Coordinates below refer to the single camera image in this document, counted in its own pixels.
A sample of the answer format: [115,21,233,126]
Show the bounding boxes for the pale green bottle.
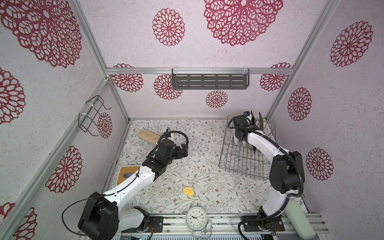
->
[284,199,316,240]

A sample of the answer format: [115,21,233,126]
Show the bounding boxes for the wire dish rack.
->
[219,125,282,181]

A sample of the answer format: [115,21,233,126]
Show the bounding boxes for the grey wall shelf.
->
[171,69,250,90]

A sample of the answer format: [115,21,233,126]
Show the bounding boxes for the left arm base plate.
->
[132,207,164,233]

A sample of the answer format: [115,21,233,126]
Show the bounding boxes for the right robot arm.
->
[228,112,305,222]

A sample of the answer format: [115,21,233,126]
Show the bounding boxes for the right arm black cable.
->
[227,118,304,240]

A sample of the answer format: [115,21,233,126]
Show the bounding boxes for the floral square plate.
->
[251,112,257,127]

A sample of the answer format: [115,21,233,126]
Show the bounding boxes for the white alarm clock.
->
[185,206,213,240]

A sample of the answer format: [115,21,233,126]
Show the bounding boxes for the black wire wall basket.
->
[78,95,113,139]

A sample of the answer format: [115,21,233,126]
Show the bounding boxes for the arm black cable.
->
[227,118,304,240]
[61,130,190,236]

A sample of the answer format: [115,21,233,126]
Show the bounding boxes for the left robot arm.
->
[78,137,189,240]

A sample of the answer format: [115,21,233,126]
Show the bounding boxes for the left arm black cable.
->
[61,130,190,236]

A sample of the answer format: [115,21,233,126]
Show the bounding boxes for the white round plate front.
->
[232,131,240,146]

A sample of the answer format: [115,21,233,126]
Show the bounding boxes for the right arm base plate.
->
[242,215,285,232]

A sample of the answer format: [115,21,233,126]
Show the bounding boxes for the yellow small piece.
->
[183,187,195,197]

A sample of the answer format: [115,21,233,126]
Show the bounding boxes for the tan sponge block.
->
[138,129,160,145]

